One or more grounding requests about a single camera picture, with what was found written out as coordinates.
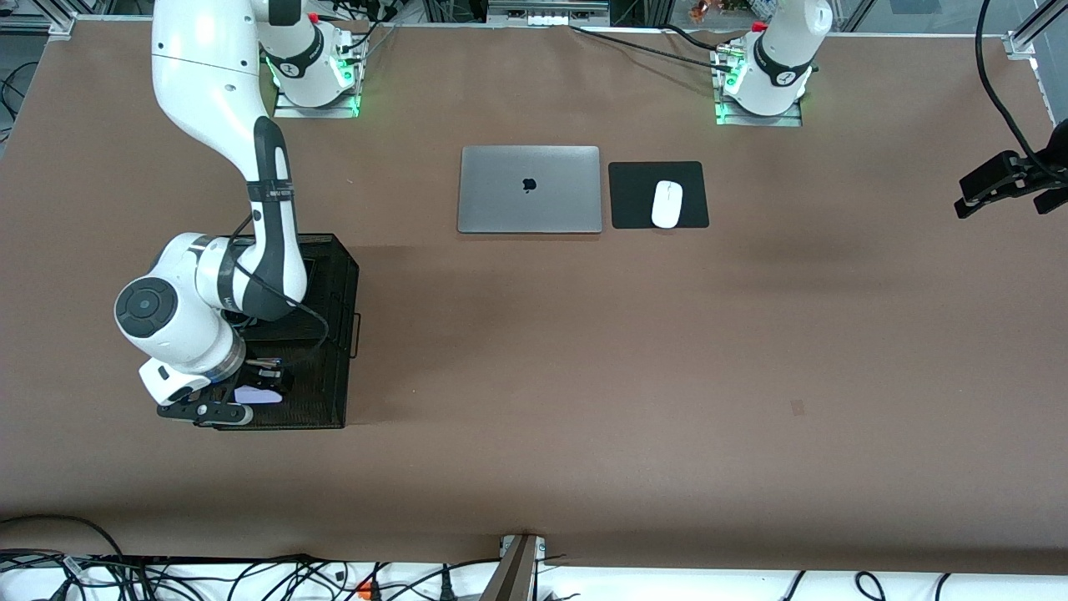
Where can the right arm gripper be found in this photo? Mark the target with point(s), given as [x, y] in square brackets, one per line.
[260, 373]

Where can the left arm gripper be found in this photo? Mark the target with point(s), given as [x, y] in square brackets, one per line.
[1037, 171]

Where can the lavender flip phone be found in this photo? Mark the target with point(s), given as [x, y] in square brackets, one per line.
[259, 396]

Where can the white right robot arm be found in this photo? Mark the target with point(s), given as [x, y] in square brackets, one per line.
[200, 75]

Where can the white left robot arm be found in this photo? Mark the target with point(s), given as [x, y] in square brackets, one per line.
[776, 75]

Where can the silver laptop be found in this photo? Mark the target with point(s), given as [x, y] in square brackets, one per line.
[530, 192]

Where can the white computer mouse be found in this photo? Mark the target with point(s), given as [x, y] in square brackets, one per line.
[667, 204]

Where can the black mouse pad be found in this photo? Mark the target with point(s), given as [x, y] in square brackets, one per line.
[630, 196]

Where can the grey power strip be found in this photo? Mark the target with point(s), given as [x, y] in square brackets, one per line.
[546, 18]

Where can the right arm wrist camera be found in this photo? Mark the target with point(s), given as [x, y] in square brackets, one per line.
[209, 412]

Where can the aluminium corner bracket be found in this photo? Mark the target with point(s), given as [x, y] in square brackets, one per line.
[1020, 46]
[63, 25]

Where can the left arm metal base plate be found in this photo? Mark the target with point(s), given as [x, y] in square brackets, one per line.
[759, 121]

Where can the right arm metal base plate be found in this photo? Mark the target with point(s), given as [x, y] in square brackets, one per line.
[317, 111]

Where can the grey metal camera bracket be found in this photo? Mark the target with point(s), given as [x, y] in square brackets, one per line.
[513, 576]

